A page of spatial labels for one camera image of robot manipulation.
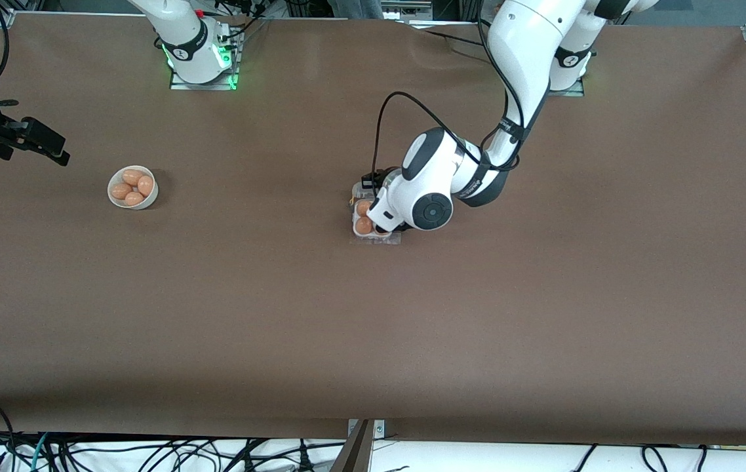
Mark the brown egg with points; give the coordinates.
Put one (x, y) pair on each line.
(145, 185)
(121, 191)
(364, 225)
(132, 177)
(134, 198)
(362, 208)

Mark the clear plastic egg box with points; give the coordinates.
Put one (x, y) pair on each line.
(354, 221)

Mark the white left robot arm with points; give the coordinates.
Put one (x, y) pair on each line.
(530, 39)

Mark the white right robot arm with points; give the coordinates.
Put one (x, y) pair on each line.
(183, 33)

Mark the white round bowl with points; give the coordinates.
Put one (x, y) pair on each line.
(148, 203)

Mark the person legs blue jeans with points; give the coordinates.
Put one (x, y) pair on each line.
(363, 8)

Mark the dark metal pole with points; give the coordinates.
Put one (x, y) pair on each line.
(354, 455)

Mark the small metal bracket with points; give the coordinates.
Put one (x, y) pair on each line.
(379, 429)

